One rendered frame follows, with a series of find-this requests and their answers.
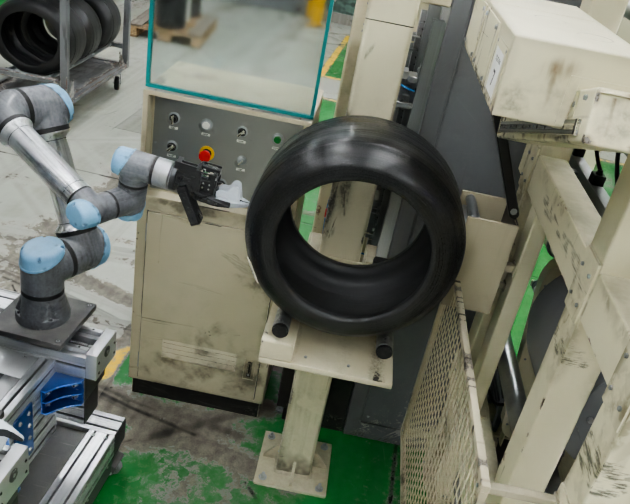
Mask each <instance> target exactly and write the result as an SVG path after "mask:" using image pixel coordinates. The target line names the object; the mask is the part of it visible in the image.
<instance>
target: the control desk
mask: <svg viewBox="0 0 630 504"><path fill-rule="evenodd" d="M323 94H324V90H321V89H319V91H318V96H317V102H316V108H315V113H314V118H313V120H311V119H306V118H301V117H296V116H291V115H286V114H281V113H276V112H271V111H266V110H261V109H257V108H252V107H247V106H242V105H237V104H232V103H227V102H222V101H217V100H212V99H207V98H202V97H197V96H192V95H187V94H182V93H177V92H172V91H167V90H162V89H157V88H152V87H148V86H147V87H145V88H144V89H143V107H142V126H141V145H140V151H143V152H146V153H149V154H153V155H156V156H159V157H162V158H165V159H169V160H172V161H176V160H177V159H178V157H179V156H181V157H184V160H185V161H188V162H191V163H194V164H198V165H199V163H202V162H203V161H206V162H209V163H212V164H216V165H219V166H222V171H221V173H222V176H221V180H220V182H219V183H218V186H219V187H220V185H222V184H225V185H231V184H232V183H233V182H234V181H235V180H238V181H240V182H241V183H242V197H243V198H245V199H246V200H248V201H249V202H250V200H251V197H252V195H253V193H254V191H255V189H256V187H257V184H258V182H259V180H260V178H261V176H262V174H263V172H264V170H265V168H266V166H267V164H268V162H269V161H270V159H271V158H272V156H273V155H274V154H275V153H276V151H277V150H278V149H279V148H280V147H281V146H282V145H283V144H284V143H285V142H286V141H287V140H288V139H290V138H291V137H292V136H293V135H295V134H296V133H298V132H299V131H301V130H303V129H305V128H306V127H308V126H311V125H313V124H315V123H318V122H319V116H320V110H321V105H322V99H323ZM178 186H179V185H177V187H178ZM177 187H176V189H175V190H174V191H173V190H170V189H164V188H160V187H157V186H154V185H151V184H148V189H147V195H146V205H145V208H144V211H143V216H142V217H141V219H139V220H138V221H137V227H136V246H135V265H134V284H133V303H132V321H131V340H130V359H129V377H132V378H133V379H132V392H137V393H142V394H147V395H151V396H156V397H161V398H166V399H171V400H175V401H180V402H185V403H190V404H195V405H199V406H204V407H209V408H214V409H219V410H223V411H228V412H233V413H238V414H243V415H247V416H252V417H257V416H258V412H259V409H260V405H261V404H263V401H264V397H265V393H266V390H267V386H268V382H269V378H270V375H271V371H272V367H273V365H271V364H266V363H261V362H258V358H259V352H260V346H261V340H262V336H263V333H264V330H265V327H266V323H267V320H268V317H269V313H270V310H271V307H272V304H273V301H272V300H271V299H270V298H269V297H268V296H267V294H266V293H265V292H264V290H263V289H262V288H261V286H260V284H259V283H257V282H256V280H255V278H254V276H253V273H252V270H251V267H250V264H249V262H248V259H247V257H248V255H247V249H246V243H245V220H246V214H247V209H248V207H245V208H223V207H215V206H211V205H208V204H206V203H202V202H200V201H197V203H198V205H199V208H200V210H201V212H202V216H203V219H202V221H201V223H200V225H196V226H191V225H190V222H189V220H188V217H187V215H186V212H185V210H184V207H183V205H182V202H181V200H180V197H179V195H178V192H177Z"/></svg>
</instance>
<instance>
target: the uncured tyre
mask: <svg viewBox="0 0 630 504"><path fill-rule="evenodd" d="M341 181H360V182H367V183H371V184H375V185H378V186H381V187H384V188H386V189H388V190H390V191H392V192H394V193H396V194H397V195H399V196H400V197H402V198H403V199H405V200H406V201H407V202H408V203H409V204H410V205H411V206H412V207H413V208H414V209H415V210H416V211H417V213H418V214H419V215H420V217H421V218H422V220H423V222H424V225H423V227H422V229H421V231H420V233H419V235H418V236H417V237H416V239H415V240H414V241H413V242H412V244H411V245H410V246H409V247H407V248H406V249H405V250H404V251H402V252H401V253H400V254H398V255H396V256H394V257H393V258H390V259H388V260H385V261H383V262H379V263H375V264H368V265H353V264H346V263H342V262H338V261H335V260H333V259H330V258H328V257H326V256H324V255H322V254H321V253H319V252H318V251H317V250H315V249H314V248H313V247H312V246H311V245H309V244H308V242H307V241H306V240H305V239H304V238H303V236H302V235H301V234H300V232H299V230H298V228H297V226H296V224H295V222H294V219H293V216H292V211H291V205H292V204H293V203H294V202H295V201H296V200H297V199H299V198H300V197H301V196H303V195H304V194H306V193H307V192H309V191H311V190H313V189H315V188H317V187H320V186H322V185H326V184H329V183H334V182H341ZM245 243H246V249H247V255H248V258H249V260H250V261H251V264H252V267H253V270H254V272H255V275H256V278H257V281H258V283H259V284H260V286H261V288H262V289H263V290H264V292H265V293H266V294H267V296H268V297H269V298H270V299H271V300H272V301H273V302H274V303H275V304H276V305H277V306H278V307H279V308H280V309H281V310H283V311H284V312H285V313H286V314H288V315H289V316H291V317H292V318H294V319H295V320H297V321H299V322H301V323H303V324H305V325H307V326H309V327H311V328H314V329H316V330H319V331H322V332H326V333H330V334H335V335H341V336H350V337H366V336H375V335H381V334H386V333H390V332H393V331H396V330H399V329H402V328H404V327H406V326H409V325H411V324H413V323H414V322H416V321H418V320H419V319H421V318H423V317H424V316H425V315H427V314H428V313H429V312H431V311H432V310H433V309H434V308H435V307H436V306H437V305H438V304H439V303H440V302H441V301H442V300H443V298H444V297H445V296H446V295H447V293H448V292H449V290H450V289H451V287H452V285H453V284H454V282H455V280H456V278H457V275H458V273H459V271H460V268H461V266H462V262H463V259H464V255H465V249H466V225H465V219H464V214H463V208H462V203H461V198H460V193H459V189H458V185H457V182H456V179H455V177H454V175H453V173H452V171H451V169H450V167H449V165H448V164H447V162H446V161H445V159H444V158H443V157H442V155H441V154H440V153H439V152H438V151H437V149H436V148H435V147H434V146H433V145H432V144H430V143H429V142H428V141H427V140H426V139H424V138H423V137H422V136H420V135H419V134H417V133H416V132H414V131H413V130H411V129H409V128H407V127H405V126H403V125H401V124H399V123H396V122H393V121H390V120H387V119H383V118H379V117H374V116H364V115H350V116H341V117H335V118H331V119H327V120H324V121H320V122H318V123H315V124H313V125H311V126H308V127H306V128H305V129H303V130H301V131H299V132H298V133H296V134H295V135H293V136H292V137H291V138H290V139H288V140H287V141H286V142H285V143H284V144H283V145H282V146H281V147H280V148H279V149H278V150H277V151H276V153H275V154H274V155H273V156H272V158H271V159H270V161H269V162H268V164H267V166H266V168H265V170H264V172H263V174H262V176H261V178H260V180H259V182H258V184H257V187H256V189H255V191H254V193H253V195H252V197H251V200H250V203H249V206H248V209H247V214H246V220H245Z"/></svg>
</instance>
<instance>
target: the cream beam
mask: <svg viewBox="0 0 630 504"><path fill-rule="evenodd" d="M464 41H465V48H466V50H467V53H468V55H469V58H470V61H471V63H472V66H473V68H474V71H475V73H476V76H477V79H478V81H479V84H480V86H481V89H482V91H483V94H484V97H485V99H486V102H487V104H488V107H489V109H490V112H491V114H492V115H496V116H501V117H506V118H511V119H516V120H521V121H526V122H531V123H536V124H541V125H546V126H551V127H552V128H557V129H561V128H562V126H563V124H564V121H565V119H568V115H569V112H570V109H571V107H572V104H573V101H574V98H575V96H576V93H577V91H580V90H584V89H591V88H597V87H603V88H608V89H613V90H618V91H623V92H628V93H630V44H629V43H627V42H626V41H624V40H623V39H621V38H620V37H619V36H617V35H616V34H614V33H613V32H612V31H610V30H609V29H607V28H606V27H605V26H603V25H602V24H600V23H599V22H597V21H596V20H595V19H593V18H592V17H590V16H589V15H588V14H586V13H585V12H583V11H582V10H581V9H579V8H578V7H576V6H571V5H566V4H561V3H556V2H551V1H546V0H476V2H475V5H474V9H473V13H472V16H471V20H470V24H469V27H468V31H467V35H466V37H464ZM497 46H499V48H500V50H501V51H502V53H503V55H504V57H503V61H502V64H501V67H500V71H499V74H498V77H497V81H496V84H495V87H494V91H493V94H492V97H491V99H490V96H489V94H488V91H487V89H486V84H487V80H488V77H489V73H490V70H491V67H492V63H493V60H494V56H495V53H496V49H497Z"/></svg>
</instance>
